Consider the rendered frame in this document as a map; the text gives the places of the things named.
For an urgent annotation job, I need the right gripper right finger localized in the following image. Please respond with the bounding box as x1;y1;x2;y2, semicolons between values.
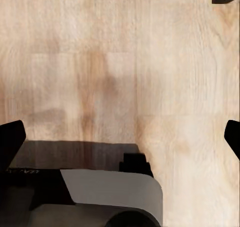
224;120;240;160

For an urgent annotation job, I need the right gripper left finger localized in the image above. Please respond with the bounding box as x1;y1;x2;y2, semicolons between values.
0;120;26;180

